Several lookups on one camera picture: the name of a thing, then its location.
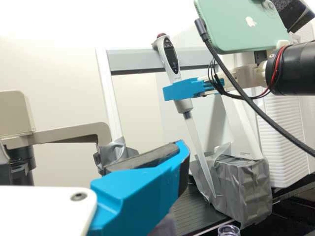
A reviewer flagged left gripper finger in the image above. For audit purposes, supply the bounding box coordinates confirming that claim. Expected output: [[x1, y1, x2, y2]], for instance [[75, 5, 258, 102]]
[[87, 139, 191, 236]]

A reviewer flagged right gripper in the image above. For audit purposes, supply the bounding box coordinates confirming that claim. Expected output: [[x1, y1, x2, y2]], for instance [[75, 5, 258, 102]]
[[162, 60, 269, 102]]

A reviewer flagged pipette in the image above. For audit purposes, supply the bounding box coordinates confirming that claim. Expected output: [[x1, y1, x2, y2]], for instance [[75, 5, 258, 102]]
[[151, 32, 218, 199]]

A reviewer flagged grey taped block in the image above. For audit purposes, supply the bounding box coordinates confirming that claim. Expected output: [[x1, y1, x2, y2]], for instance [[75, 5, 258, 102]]
[[93, 137, 142, 176], [209, 155, 273, 222]]

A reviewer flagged black platform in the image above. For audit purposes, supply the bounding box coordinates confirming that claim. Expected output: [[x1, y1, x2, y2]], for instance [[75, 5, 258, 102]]
[[169, 180, 315, 236]]

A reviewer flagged clear plastic sheet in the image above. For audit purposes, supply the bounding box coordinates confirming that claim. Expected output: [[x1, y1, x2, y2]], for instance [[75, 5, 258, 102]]
[[189, 141, 235, 203]]

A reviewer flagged white pipette stand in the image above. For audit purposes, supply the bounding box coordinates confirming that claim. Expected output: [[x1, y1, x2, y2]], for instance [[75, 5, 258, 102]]
[[95, 46, 223, 154]]

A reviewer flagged cream microscope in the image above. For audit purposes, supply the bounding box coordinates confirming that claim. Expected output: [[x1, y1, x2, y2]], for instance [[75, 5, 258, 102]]
[[0, 89, 112, 187]]

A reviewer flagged clear flask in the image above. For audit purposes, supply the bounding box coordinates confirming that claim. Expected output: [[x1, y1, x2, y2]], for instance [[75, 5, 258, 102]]
[[217, 225, 241, 236]]

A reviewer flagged right wrist camera phone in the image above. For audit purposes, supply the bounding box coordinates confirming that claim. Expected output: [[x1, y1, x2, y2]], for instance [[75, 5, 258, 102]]
[[193, 0, 294, 65]]

